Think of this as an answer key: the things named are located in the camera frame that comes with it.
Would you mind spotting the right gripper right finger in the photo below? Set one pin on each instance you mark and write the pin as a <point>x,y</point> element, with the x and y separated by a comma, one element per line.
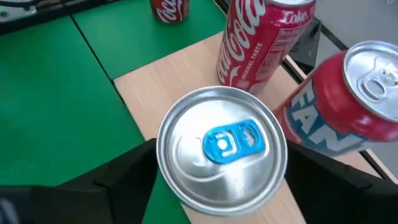
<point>342,199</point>

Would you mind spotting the black textured box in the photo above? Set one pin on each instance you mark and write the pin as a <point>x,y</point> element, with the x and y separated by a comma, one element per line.
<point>306,46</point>

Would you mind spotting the red Fanta can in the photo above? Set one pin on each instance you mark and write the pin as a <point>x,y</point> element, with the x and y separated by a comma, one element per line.
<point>326,118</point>

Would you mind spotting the wooden shelf board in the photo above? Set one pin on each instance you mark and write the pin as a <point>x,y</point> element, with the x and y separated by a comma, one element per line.
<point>174,77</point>

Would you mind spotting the green table mat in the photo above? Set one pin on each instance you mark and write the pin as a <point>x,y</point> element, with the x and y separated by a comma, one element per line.
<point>62,109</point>

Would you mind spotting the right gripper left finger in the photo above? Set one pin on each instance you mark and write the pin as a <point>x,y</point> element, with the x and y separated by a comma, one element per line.
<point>109,193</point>

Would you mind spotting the blue silver Red Bull can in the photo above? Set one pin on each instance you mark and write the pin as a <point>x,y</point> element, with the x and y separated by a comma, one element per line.
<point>217,174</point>

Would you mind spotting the red Coca-Cola can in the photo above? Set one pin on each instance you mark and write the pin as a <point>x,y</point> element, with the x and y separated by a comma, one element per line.
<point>248,46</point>
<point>171,12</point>

